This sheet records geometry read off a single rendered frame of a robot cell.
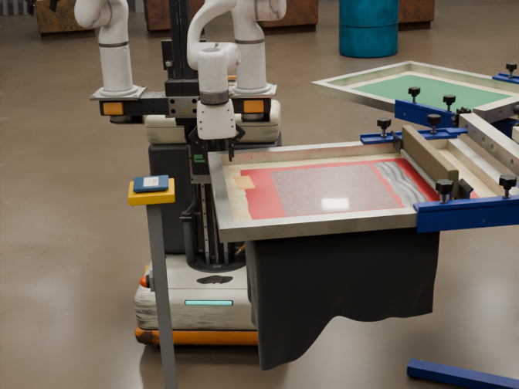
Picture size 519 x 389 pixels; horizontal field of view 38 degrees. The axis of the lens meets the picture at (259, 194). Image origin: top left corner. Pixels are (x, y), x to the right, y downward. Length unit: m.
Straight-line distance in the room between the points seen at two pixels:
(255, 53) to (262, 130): 0.68
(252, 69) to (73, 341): 1.50
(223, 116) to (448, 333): 1.65
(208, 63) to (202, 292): 1.29
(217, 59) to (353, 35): 6.54
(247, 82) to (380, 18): 6.03
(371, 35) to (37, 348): 5.91
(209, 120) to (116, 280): 1.90
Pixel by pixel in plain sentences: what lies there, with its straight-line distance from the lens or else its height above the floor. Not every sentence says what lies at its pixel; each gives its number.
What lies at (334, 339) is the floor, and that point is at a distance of 3.21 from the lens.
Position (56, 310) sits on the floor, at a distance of 3.60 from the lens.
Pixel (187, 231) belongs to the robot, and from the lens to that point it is 3.16.
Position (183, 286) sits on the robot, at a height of 0.28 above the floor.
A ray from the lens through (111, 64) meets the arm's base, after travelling 2.50.
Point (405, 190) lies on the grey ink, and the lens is 2.10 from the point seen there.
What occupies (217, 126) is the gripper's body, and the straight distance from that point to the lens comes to 2.00.
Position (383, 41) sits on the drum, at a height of 0.18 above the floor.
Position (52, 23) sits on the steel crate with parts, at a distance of 10.53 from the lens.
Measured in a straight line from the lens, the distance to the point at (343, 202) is 2.03.
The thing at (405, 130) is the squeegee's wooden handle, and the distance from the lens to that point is 2.30.
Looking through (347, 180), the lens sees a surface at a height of 0.96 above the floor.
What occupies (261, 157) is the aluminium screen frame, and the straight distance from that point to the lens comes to 2.33.
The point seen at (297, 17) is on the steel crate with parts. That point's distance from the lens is 9.98.
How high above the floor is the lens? 1.73
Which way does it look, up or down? 22 degrees down
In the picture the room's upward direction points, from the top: 2 degrees counter-clockwise
